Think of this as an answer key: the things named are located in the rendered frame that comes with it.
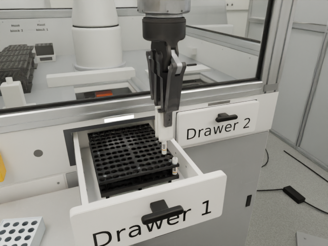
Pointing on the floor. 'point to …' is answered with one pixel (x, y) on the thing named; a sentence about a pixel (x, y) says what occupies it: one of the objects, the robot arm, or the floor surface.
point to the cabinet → (196, 154)
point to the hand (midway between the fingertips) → (164, 123)
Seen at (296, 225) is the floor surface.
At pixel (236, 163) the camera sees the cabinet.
